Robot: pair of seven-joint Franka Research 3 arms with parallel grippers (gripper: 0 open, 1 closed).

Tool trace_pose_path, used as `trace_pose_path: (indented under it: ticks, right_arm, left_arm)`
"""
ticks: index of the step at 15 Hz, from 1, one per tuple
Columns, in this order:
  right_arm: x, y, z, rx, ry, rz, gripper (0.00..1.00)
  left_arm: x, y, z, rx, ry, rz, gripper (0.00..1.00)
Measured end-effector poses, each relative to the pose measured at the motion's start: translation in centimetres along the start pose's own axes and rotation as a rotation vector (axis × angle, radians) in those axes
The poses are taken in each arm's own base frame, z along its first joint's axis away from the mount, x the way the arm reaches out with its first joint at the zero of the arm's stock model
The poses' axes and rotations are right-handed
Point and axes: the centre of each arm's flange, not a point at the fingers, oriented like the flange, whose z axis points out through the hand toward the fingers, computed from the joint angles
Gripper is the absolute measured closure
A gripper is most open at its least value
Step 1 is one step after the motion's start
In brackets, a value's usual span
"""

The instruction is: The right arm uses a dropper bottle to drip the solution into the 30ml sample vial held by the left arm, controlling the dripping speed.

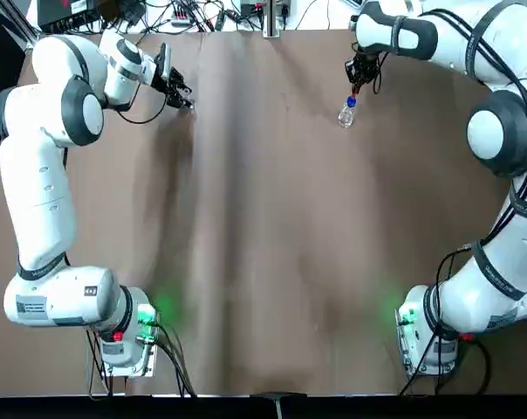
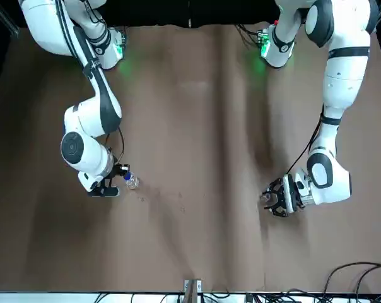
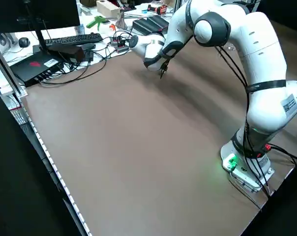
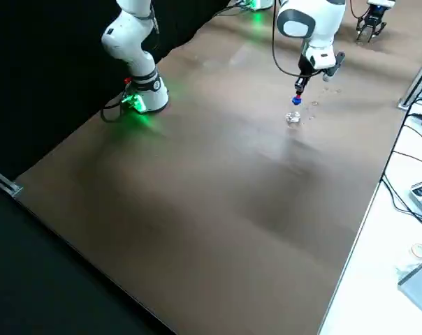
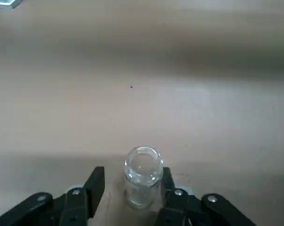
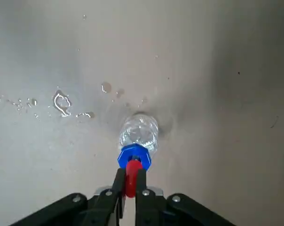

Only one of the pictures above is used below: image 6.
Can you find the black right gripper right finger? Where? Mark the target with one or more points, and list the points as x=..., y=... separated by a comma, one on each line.
x=146, y=207

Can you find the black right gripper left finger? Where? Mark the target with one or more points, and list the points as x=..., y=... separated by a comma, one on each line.
x=104, y=204

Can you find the clear bottle blue cap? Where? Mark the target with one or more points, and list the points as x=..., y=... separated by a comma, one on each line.
x=137, y=131

